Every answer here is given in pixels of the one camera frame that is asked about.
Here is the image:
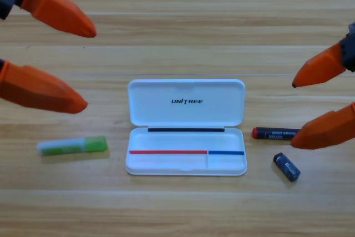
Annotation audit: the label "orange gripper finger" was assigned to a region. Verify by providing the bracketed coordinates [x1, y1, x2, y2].
[290, 102, 355, 150]
[21, 0, 97, 38]
[292, 41, 347, 88]
[0, 58, 89, 114]

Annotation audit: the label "black marker with red cap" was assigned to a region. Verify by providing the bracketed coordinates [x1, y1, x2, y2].
[252, 127, 302, 141]

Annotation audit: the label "dark blue eraser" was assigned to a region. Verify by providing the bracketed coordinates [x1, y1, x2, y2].
[273, 152, 301, 182]

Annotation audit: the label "white Unitree pencil case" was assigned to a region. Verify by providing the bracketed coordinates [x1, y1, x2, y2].
[125, 78, 247, 177]

